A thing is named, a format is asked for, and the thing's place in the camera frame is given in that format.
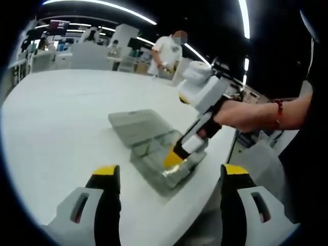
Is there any clear plastic guide fixture box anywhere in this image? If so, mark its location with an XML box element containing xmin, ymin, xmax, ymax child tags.
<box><xmin>107</xmin><ymin>109</ymin><xmax>208</xmax><ymax>197</ymax></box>

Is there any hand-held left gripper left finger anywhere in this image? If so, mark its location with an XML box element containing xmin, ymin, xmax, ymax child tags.
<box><xmin>42</xmin><ymin>164</ymin><xmax>121</xmax><ymax>246</ymax></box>

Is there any purple wall screen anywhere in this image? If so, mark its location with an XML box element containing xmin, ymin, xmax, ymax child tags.
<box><xmin>50</xmin><ymin>19</ymin><xmax>69</xmax><ymax>31</ymax></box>

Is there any person's black shirt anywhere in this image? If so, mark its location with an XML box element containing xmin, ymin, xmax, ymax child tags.
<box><xmin>278</xmin><ymin>0</ymin><xmax>328</xmax><ymax>226</ymax></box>

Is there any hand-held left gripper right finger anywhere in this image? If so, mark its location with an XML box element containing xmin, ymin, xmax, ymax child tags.
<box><xmin>220</xmin><ymin>163</ymin><xmax>301</xmax><ymax>246</ymax></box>

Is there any white mesh office chair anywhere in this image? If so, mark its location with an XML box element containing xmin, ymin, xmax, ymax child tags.
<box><xmin>225</xmin><ymin>130</ymin><xmax>290</xmax><ymax>206</ymax></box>

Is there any person's right hand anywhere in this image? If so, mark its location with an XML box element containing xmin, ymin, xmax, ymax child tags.
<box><xmin>214</xmin><ymin>99</ymin><xmax>279</xmax><ymax>133</ymax></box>

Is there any red bead bracelet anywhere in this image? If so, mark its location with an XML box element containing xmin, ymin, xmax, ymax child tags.
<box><xmin>271</xmin><ymin>98</ymin><xmax>284</xmax><ymax>129</ymax></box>

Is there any straight ceiling light strip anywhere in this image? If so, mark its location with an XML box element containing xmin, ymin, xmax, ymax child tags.
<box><xmin>238</xmin><ymin>0</ymin><xmax>251</xmax><ymax>39</ymax></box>

